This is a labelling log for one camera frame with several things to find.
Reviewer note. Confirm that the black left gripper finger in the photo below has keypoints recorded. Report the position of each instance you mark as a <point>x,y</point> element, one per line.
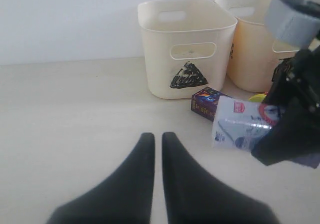
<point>296,134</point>

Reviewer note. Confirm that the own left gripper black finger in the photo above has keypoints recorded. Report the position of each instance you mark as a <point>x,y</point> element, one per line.
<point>193,195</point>
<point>124,197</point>

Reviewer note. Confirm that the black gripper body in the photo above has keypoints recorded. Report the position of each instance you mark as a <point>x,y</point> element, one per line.
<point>295,86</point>

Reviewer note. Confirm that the yellow chips can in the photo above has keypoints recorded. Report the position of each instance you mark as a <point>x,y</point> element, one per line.
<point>258,98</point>

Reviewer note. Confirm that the white blue milk carton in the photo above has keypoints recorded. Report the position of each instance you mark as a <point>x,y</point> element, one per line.
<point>242,124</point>

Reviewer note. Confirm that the purple juice carton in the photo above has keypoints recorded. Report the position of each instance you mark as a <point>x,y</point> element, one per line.
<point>205,102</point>

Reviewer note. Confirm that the cream bin square mark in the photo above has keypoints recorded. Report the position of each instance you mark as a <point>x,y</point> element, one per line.
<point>255,53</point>

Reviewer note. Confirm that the cream bin triangle mark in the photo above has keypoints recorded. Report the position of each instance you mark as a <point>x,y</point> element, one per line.
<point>186,45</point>

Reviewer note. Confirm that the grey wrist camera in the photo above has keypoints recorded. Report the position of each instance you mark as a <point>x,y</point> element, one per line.
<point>294,22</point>

